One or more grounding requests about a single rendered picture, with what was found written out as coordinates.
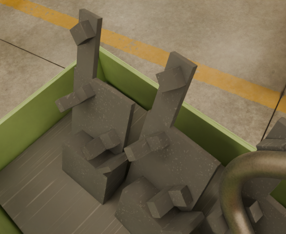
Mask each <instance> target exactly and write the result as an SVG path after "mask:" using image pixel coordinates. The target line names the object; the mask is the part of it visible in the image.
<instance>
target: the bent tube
mask: <svg viewBox="0 0 286 234"><path fill-rule="evenodd" d="M255 177H267V178H274V179H281V180H286V151H269V150H259V151H252V152H248V153H245V154H242V155H240V156H238V157H236V158H235V159H233V160H232V161H231V162H230V163H229V164H228V165H227V166H226V167H225V169H224V170H223V172H222V174H221V177H220V180H219V188H218V194H219V201H220V205H221V209H222V212H223V214H224V217H225V219H226V222H227V224H228V227H229V229H230V231H231V234H255V232H254V230H253V227H252V225H251V222H250V220H249V217H248V215H247V213H246V210H245V208H244V205H243V202H242V196H241V192H242V187H243V185H244V183H245V182H246V181H247V180H249V179H251V178H255Z"/></svg>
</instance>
